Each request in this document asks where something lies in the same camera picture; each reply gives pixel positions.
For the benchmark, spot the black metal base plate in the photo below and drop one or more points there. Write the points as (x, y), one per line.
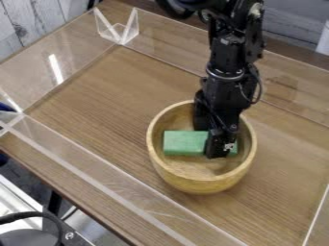
(47, 236)

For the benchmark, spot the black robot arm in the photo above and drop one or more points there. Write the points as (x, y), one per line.
(236, 38)

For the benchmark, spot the green rectangular block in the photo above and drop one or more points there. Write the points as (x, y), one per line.
(183, 143)

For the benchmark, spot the clear acrylic front barrier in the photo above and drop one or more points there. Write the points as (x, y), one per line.
(162, 215)

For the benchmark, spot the brown wooden bowl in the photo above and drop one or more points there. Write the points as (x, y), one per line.
(194, 174)

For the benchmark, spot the clear acrylic corner bracket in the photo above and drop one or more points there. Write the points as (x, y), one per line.
(118, 33)

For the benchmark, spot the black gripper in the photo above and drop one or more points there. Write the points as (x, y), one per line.
(220, 101)

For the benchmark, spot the black table leg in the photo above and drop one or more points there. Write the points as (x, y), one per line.
(55, 203)

